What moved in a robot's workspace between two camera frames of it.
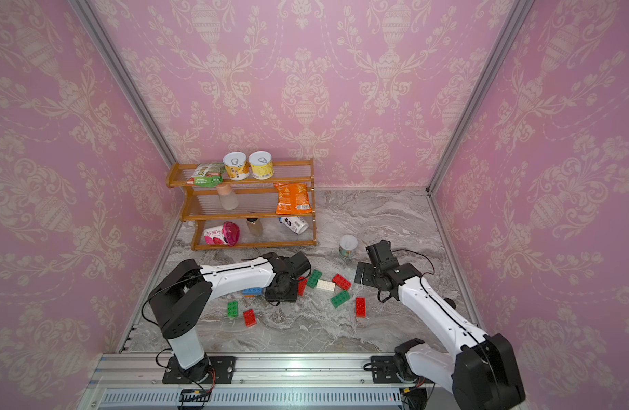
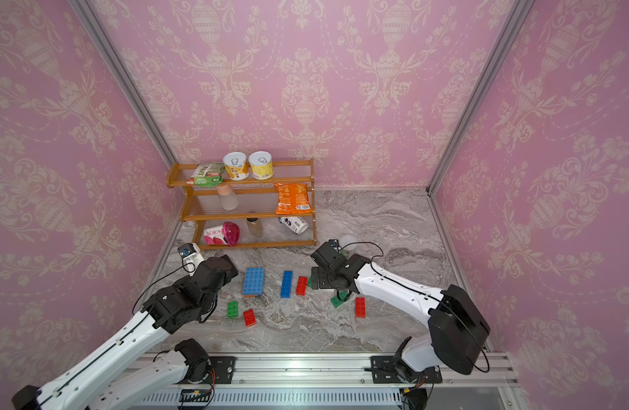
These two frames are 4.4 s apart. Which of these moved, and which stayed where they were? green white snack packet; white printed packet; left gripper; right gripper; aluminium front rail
Moved: right gripper; left gripper
Stayed: aluminium front rail; white printed packet; green white snack packet
